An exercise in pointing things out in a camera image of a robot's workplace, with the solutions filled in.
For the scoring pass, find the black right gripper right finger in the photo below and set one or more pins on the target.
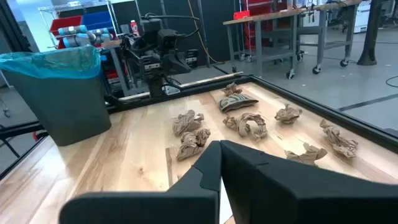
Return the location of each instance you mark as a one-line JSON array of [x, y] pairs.
[[311, 199]]

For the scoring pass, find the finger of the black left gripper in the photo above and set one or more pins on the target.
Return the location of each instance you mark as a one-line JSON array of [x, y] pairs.
[[183, 66], [171, 63]]

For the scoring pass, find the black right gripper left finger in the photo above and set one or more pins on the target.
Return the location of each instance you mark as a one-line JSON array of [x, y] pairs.
[[140, 208]]

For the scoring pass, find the small brown paper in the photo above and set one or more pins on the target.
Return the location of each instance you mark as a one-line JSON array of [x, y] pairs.
[[231, 89]]

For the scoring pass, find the grey paper bag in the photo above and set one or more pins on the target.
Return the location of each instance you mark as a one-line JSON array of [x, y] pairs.
[[236, 102]]

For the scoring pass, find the dark green trash bin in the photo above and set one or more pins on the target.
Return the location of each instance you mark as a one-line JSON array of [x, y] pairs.
[[71, 109]]

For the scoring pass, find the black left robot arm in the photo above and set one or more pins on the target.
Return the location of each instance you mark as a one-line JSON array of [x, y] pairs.
[[155, 85]]

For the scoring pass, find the red bottle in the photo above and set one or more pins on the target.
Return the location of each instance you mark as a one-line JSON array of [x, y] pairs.
[[134, 28]]

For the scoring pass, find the blue storage bin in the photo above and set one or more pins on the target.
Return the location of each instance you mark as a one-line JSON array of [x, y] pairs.
[[96, 19]]

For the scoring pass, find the small red bin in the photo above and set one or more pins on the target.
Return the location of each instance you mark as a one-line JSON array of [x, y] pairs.
[[241, 14]]

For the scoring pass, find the red storage bin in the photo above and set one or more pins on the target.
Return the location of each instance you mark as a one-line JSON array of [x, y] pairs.
[[65, 23]]

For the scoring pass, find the white appliance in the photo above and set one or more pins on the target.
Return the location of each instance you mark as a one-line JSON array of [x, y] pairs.
[[362, 17]]

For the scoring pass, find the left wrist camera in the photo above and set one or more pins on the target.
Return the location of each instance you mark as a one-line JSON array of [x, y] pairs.
[[167, 39]]

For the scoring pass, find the black aluminium table frame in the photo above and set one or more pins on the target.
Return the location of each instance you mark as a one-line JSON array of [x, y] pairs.
[[136, 104]]

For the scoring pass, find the black partition wall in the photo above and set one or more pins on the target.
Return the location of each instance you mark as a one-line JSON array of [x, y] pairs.
[[217, 31]]

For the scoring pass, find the black pedestal column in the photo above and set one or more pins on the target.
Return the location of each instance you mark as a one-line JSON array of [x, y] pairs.
[[370, 37]]

